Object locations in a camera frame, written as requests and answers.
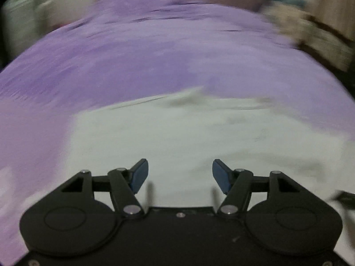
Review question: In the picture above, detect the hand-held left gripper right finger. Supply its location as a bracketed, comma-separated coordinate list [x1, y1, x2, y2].
[212, 159, 302, 218]

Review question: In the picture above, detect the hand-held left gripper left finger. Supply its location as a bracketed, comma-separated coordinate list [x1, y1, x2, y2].
[60, 159, 149, 219]

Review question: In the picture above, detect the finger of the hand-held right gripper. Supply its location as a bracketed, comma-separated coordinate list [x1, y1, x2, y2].
[327, 190, 355, 203]

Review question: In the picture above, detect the white t-shirt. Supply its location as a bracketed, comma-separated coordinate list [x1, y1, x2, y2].
[65, 87, 355, 266]

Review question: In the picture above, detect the purple blanket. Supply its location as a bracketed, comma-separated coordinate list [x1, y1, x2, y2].
[0, 0, 355, 266]

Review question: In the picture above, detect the cream patterned cushion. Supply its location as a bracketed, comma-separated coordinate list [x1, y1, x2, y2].
[263, 1, 354, 71]

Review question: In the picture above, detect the striped beige curtain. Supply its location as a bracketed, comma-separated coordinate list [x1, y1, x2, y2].
[312, 0, 355, 43]

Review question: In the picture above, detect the clear plastic garment bag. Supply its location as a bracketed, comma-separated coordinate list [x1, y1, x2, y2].
[2, 0, 43, 57]

